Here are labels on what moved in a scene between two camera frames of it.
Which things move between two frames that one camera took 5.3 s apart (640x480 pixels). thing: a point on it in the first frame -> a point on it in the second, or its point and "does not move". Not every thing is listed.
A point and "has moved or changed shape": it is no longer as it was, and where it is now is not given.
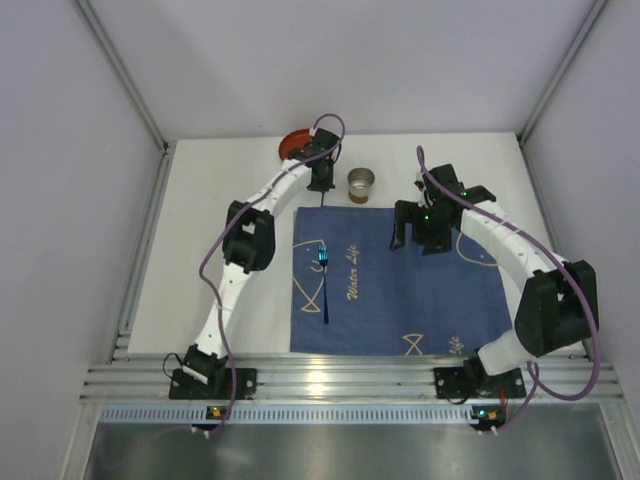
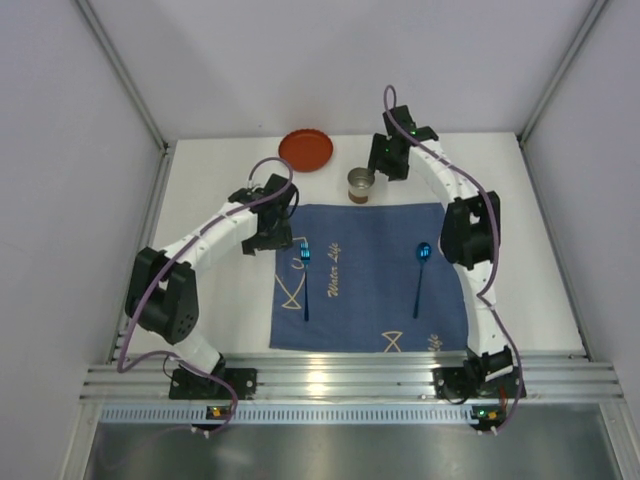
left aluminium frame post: (166, 148) does not move
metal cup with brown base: (359, 183) does not move
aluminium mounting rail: (347, 377) does not move
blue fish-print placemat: (352, 294) has moved or changed shape
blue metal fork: (323, 260) -> (305, 254)
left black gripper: (321, 181) -> (273, 237)
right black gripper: (417, 232) -> (384, 163)
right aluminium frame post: (551, 87) does not move
